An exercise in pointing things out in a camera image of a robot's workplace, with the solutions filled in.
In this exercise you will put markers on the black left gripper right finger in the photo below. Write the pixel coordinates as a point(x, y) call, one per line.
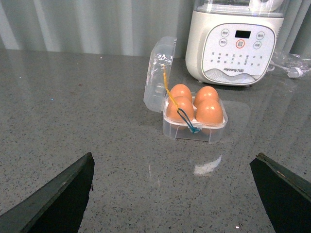
point(286, 197)

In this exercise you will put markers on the brown egg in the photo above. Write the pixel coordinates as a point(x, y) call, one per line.
point(181, 90)
point(209, 112)
point(185, 109)
point(204, 93)

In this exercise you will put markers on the white Joyoung soymilk machine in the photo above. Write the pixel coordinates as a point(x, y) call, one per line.
point(231, 42)

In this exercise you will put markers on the clear plastic bag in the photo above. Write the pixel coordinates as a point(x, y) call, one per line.
point(289, 65)

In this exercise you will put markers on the yellow rubber band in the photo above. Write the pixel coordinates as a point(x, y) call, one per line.
point(167, 89)

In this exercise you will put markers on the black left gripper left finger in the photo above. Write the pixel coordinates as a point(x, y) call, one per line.
point(58, 206)

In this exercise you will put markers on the blue rubber band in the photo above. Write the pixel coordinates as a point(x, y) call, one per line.
point(187, 120)

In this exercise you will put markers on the clear plastic egg box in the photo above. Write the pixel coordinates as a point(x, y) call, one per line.
point(157, 97)

